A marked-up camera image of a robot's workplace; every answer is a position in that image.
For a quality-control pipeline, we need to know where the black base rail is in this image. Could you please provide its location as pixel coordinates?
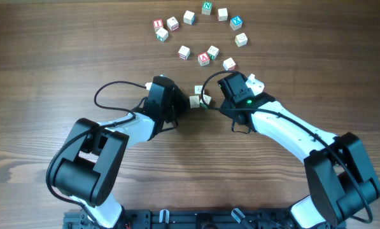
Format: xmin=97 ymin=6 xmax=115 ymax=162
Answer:
xmin=62 ymin=208 xmax=347 ymax=229

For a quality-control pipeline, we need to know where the wooden block blue E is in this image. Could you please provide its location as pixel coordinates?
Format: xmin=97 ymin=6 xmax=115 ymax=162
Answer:
xmin=183 ymin=10 xmax=195 ymax=25

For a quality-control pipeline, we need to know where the plain wooden picture block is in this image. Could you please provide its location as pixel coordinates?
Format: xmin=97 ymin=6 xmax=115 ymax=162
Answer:
xmin=218 ymin=8 xmax=229 ymax=22

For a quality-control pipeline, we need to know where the wooden block green side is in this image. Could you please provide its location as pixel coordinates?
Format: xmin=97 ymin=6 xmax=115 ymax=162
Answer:
xmin=207 ymin=45 xmax=219 ymax=60

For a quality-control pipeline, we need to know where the wooden block red A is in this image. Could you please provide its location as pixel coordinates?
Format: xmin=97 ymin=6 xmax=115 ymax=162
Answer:
xmin=198 ymin=52 xmax=210 ymax=66

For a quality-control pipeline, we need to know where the wooden block teal butterfly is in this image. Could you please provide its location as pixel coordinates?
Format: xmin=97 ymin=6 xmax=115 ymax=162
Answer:
xmin=156 ymin=27 xmax=169 ymax=42

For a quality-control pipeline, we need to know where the wooden block yellow side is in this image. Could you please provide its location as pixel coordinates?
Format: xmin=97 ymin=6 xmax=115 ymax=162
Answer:
xmin=199 ymin=94 xmax=211 ymax=109

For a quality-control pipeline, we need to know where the wooden block red I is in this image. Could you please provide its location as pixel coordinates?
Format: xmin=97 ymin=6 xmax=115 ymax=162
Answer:
xmin=153 ymin=19 xmax=164 ymax=32

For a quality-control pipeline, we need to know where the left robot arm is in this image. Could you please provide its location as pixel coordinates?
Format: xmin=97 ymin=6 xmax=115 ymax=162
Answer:
xmin=46 ymin=76 xmax=189 ymax=228

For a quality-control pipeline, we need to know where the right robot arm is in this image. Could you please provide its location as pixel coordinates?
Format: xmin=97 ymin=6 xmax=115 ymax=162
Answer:
xmin=218 ymin=71 xmax=380 ymax=228

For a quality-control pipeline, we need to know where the wooden block red M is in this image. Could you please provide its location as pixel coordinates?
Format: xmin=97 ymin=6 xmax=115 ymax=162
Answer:
xmin=223 ymin=57 xmax=236 ymax=71

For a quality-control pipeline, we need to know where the wooden block blue X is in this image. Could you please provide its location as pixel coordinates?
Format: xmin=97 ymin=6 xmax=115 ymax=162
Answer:
xmin=230 ymin=15 xmax=243 ymax=31

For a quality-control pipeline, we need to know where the wooden block number 3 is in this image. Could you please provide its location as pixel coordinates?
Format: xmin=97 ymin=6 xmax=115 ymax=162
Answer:
xmin=235 ymin=33 xmax=248 ymax=47

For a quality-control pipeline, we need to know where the wooden block red Q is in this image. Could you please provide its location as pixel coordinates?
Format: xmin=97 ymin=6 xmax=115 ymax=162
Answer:
xmin=194 ymin=85 xmax=205 ymax=95

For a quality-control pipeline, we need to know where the wooden block green N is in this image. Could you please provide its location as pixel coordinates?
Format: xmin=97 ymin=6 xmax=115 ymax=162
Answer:
xmin=202 ymin=1 xmax=213 ymax=15

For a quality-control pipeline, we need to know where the wooden block letter Z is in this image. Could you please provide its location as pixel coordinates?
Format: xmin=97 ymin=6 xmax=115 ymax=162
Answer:
xmin=178 ymin=45 xmax=190 ymax=60

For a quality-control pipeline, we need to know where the wooden block blue side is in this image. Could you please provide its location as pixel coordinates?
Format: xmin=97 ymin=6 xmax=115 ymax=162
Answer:
xmin=189 ymin=95 xmax=200 ymax=109

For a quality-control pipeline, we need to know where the wooden block red 6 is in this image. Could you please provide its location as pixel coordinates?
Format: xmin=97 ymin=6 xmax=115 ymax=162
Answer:
xmin=167 ymin=17 xmax=179 ymax=31

